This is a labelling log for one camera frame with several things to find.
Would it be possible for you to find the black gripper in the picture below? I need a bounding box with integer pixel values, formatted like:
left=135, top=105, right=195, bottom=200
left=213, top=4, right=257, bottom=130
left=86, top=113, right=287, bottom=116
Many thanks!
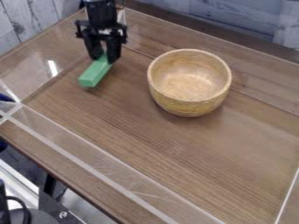
left=75, top=20, right=127, bottom=64

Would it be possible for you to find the green rectangular block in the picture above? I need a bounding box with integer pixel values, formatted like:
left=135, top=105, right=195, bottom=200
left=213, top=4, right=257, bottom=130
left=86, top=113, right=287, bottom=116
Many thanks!
left=79, top=54, right=112, bottom=88

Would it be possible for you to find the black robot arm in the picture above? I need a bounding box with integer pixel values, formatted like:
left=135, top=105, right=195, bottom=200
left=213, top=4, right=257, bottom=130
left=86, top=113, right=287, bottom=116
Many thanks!
left=75, top=0, right=127, bottom=64

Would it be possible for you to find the light wooden bowl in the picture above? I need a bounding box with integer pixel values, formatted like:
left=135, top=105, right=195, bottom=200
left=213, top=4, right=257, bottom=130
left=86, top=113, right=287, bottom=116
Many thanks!
left=147, top=49, right=233, bottom=117

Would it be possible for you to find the black table leg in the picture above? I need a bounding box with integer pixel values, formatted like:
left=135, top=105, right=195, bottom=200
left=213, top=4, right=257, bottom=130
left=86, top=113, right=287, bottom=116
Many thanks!
left=43, top=174, right=58, bottom=196

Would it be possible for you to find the clear acrylic tray enclosure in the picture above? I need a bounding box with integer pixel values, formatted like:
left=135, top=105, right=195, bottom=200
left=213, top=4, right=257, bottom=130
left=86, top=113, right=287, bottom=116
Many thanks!
left=0, top=7, right=299, bottom=224

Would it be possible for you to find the black metal bracket with bolt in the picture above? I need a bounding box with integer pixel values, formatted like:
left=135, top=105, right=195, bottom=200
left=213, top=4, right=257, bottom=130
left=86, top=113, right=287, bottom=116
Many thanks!
left=39, top=191, right=87, bottom=224

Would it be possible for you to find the black cable loop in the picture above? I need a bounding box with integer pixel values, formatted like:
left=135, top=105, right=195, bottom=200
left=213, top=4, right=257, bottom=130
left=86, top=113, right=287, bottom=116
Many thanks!
left=0, top=195, right=34, bottom=224

